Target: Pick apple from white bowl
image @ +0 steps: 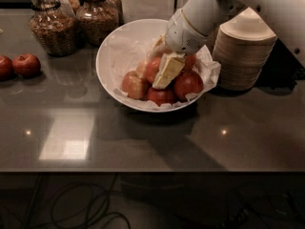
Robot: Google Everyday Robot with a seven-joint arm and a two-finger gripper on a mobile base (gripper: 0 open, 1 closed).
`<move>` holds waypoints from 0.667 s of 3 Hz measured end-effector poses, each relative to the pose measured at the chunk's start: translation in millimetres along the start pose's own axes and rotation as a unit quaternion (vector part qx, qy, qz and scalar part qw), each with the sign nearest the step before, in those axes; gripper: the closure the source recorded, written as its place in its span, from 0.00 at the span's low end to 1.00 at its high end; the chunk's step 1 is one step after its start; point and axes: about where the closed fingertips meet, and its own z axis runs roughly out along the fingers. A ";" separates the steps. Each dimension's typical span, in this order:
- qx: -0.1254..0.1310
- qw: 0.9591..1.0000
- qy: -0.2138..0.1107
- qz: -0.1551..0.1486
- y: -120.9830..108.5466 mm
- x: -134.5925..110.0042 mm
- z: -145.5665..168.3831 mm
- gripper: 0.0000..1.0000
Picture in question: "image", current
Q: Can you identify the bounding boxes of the red apple front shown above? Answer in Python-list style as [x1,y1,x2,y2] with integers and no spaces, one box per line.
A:
[147,87,176,106]

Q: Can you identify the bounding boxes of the red apple at edge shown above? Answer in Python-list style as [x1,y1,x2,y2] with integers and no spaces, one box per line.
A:
[0,55,14,81]

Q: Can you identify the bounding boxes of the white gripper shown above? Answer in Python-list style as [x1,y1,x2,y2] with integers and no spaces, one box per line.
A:
[147,9,207,90]

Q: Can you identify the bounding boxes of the large white bowl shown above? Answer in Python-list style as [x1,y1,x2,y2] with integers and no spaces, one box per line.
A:
[95,18,214,114]

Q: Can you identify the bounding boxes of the red apple top right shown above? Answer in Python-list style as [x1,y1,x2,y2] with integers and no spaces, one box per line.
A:
[183,54,196,71]

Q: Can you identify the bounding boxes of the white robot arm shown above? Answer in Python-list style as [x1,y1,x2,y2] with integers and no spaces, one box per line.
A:
[164,0,305,64]

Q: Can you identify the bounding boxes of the glass cereal jar right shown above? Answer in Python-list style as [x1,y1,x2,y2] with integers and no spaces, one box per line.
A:
[76,0,119,47]

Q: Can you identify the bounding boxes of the black cable under table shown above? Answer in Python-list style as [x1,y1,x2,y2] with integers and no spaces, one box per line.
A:
[18,173,132,229]

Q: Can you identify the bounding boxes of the glass cereal jar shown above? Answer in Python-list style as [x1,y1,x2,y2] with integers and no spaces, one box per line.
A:
[76,0,119,47]
[29,0,77,56]

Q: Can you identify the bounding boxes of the glass cereal jar left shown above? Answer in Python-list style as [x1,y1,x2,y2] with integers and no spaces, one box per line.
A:
[29,0,77,56]

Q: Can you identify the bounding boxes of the yellow red apple left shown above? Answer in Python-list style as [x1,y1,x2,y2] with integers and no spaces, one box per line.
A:
[122,71,150,100]

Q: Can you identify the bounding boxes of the front stack paper bowls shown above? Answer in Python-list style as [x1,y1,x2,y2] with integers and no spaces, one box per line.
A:
[213,8,277,91]

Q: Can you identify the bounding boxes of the red apple on table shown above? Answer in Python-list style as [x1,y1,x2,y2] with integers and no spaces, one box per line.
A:
[12,53,41,78]

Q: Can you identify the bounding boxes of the pale apple behind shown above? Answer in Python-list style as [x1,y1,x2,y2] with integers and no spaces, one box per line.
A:
[136,60,147,79]

